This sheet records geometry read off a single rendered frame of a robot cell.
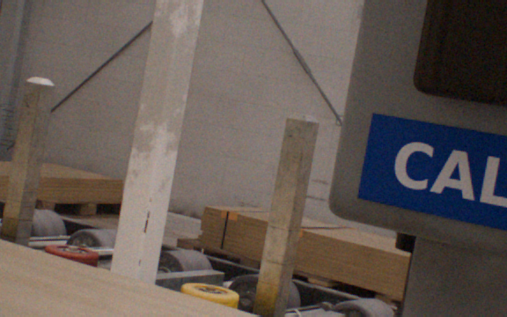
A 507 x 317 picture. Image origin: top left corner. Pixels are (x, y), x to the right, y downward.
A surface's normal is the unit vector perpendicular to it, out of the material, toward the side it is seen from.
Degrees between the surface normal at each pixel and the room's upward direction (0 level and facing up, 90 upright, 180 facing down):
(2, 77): 90
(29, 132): 90
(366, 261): 90
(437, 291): 90
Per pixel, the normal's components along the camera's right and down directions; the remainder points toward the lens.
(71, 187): 0.85, 0.18
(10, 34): -0.52, -0.04
